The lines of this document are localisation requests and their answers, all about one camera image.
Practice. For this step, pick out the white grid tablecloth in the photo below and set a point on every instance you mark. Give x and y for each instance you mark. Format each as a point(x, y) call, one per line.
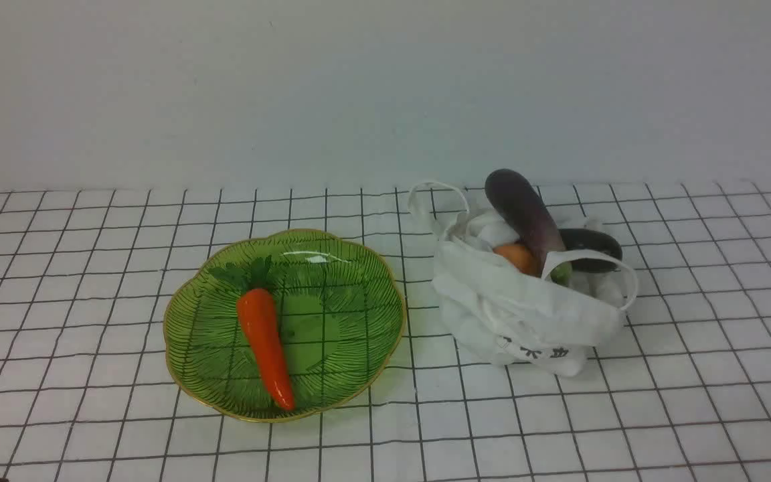
point(682, 394)

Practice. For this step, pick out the white cloth bag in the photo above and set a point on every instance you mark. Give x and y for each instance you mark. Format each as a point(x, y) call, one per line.
point(503, 316)

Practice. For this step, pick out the purple eggplant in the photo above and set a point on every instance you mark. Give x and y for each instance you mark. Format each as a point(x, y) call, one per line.
point(512, 196)

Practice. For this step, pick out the orange round vegetable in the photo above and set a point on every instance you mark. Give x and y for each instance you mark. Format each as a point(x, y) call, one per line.
point(520, 257)

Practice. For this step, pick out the green leaf-shaped glass plate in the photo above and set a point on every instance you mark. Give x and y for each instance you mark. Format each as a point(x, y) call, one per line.
point(341, 317)

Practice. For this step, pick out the orange plastic carrot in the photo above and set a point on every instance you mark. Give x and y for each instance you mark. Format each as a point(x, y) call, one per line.
point(258, 319)

